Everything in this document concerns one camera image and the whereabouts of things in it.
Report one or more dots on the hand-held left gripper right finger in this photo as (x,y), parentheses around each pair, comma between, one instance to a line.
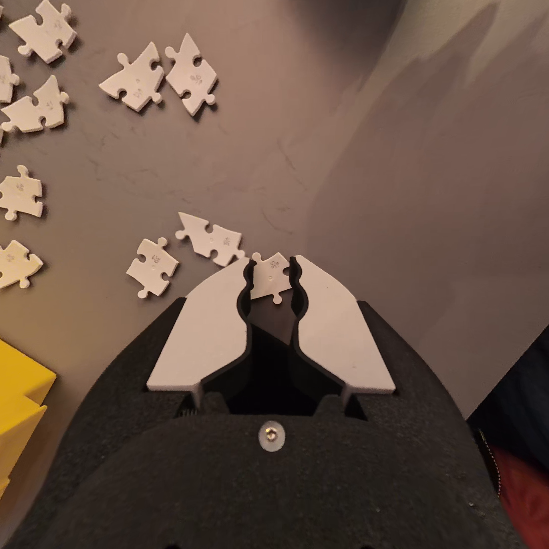
(339,339)

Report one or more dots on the person's dark clothing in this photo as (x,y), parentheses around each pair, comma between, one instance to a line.
(519,394)

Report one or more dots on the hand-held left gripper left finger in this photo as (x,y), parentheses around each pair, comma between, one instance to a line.
(201,339)

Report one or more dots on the yellow plastic bin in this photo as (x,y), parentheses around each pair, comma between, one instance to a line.
(21,386)

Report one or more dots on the single white puzzle piece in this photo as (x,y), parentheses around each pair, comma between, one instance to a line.
(270,278)

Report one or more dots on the orange fabric bag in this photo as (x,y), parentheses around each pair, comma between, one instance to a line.
(527,502)

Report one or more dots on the puzzle pieces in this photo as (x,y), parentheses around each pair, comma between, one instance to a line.
(137,81)

